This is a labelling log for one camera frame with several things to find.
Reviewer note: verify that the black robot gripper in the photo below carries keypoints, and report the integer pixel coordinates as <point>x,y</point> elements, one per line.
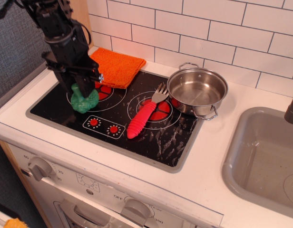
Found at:
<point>69,59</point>

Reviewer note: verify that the green toy broccoli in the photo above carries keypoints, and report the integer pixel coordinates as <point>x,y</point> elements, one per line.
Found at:
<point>81,104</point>

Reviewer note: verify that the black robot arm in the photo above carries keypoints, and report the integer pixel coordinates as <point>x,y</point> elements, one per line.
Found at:
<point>43,13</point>

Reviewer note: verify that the orange knitted napkin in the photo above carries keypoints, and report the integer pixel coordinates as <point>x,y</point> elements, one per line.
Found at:
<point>117,69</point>

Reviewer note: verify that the black toy stove top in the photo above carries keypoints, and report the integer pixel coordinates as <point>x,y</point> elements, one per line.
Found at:
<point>164,142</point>

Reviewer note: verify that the wooden side panel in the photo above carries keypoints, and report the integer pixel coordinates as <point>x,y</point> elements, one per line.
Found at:
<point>80,13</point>

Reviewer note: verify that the grey left oven knob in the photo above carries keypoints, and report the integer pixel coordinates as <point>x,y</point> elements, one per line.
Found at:
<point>39,168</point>

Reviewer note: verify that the grey oven knob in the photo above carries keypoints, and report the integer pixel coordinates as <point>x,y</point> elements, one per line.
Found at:
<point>39,168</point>
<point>136,211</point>

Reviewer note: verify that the white toy oven front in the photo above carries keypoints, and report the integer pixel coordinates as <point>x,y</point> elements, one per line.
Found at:
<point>68,199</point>

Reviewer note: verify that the grey right oven knob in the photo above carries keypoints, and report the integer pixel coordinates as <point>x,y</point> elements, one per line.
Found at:
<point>136,211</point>

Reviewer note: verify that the yellow cloth at corner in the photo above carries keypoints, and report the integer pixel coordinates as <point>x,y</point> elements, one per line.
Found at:
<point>15,223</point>

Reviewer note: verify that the grey plastic sink basin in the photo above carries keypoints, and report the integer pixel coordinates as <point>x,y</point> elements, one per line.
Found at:
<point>259,164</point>

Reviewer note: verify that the fork with pink handle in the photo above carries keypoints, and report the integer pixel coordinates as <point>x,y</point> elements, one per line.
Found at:
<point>139,121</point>

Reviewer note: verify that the steel pot with handles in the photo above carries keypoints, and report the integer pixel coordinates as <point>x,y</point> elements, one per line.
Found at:
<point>197,91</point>

